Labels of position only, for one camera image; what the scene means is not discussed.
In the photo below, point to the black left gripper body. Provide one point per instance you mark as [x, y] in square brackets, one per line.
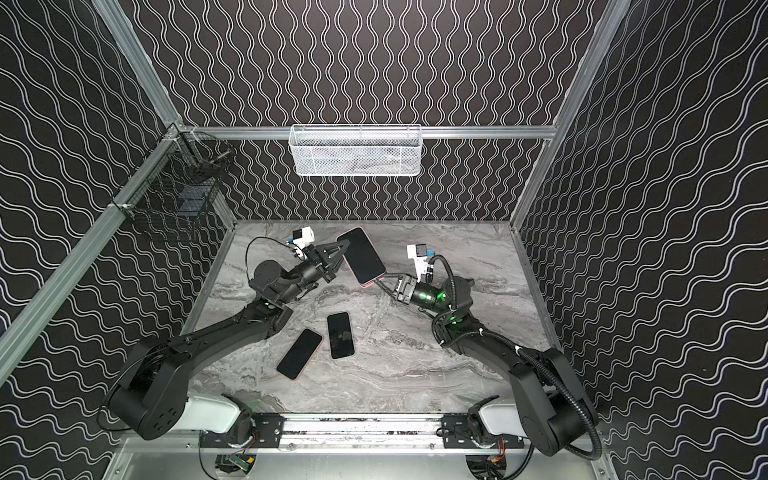
[320, 264]

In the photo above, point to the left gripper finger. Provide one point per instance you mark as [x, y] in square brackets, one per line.
[332, 249]
[330, 267]

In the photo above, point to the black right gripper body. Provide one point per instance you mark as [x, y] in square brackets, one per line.
[405, 288]

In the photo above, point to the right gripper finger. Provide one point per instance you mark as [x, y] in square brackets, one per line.
[395, 277]
[392, 293]

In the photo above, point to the black smartphone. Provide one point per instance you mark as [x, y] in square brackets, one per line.
[361, 256]

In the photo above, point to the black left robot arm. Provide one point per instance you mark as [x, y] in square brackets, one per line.
[151, 394]

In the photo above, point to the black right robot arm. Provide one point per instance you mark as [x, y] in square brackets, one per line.
[550, 405]

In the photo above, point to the black phone middle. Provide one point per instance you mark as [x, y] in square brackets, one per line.
[340, 336]

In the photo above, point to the black phone pink case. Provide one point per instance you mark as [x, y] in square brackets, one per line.
[299, 354]

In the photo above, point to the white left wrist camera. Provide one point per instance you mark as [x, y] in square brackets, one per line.
[300, 240]

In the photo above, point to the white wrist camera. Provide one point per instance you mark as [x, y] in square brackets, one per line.
[420, 254]
[300, 240]

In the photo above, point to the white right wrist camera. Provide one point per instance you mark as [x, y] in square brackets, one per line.
[420, 254]

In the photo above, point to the white wire basket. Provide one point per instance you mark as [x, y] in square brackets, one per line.
[354, 150]

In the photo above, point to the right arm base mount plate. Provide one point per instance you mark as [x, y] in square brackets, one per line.
[463, 431]

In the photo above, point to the aluminium front rail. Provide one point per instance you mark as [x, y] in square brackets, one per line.
[337, 433]

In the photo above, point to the black wire basket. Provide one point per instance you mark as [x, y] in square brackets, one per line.
[178, 199]

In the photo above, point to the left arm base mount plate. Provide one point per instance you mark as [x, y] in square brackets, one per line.
[260, 431]

